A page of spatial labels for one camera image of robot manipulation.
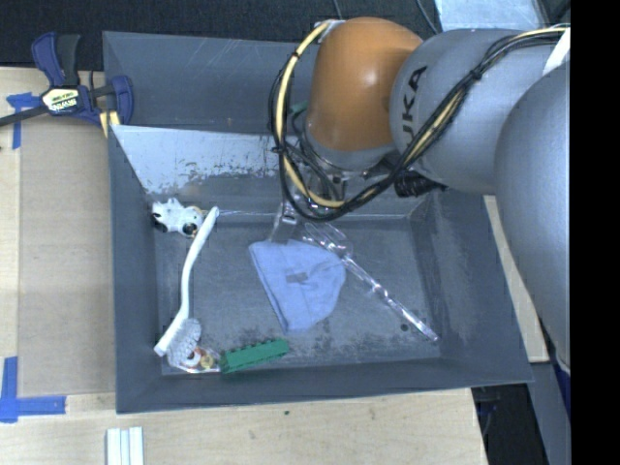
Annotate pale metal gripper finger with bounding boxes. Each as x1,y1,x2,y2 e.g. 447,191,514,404
268,200,298,244

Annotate light blue cloth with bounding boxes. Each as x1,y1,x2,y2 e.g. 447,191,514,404
247,238,348,335

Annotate grey metal bin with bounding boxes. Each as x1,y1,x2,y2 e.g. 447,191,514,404
101,30,535,415

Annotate clear plastic fork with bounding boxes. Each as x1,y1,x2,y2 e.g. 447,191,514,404
301,220,441,344

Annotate white brush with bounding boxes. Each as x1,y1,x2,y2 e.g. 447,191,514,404
153,205,221,365

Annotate white toy animal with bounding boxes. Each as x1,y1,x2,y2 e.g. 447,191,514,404
150,197,205,238

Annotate dark green flat block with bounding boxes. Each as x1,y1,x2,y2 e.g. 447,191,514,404
219,337,291,375

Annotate clear packet with small rings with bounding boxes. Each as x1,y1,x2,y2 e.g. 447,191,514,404
169,344,223,375

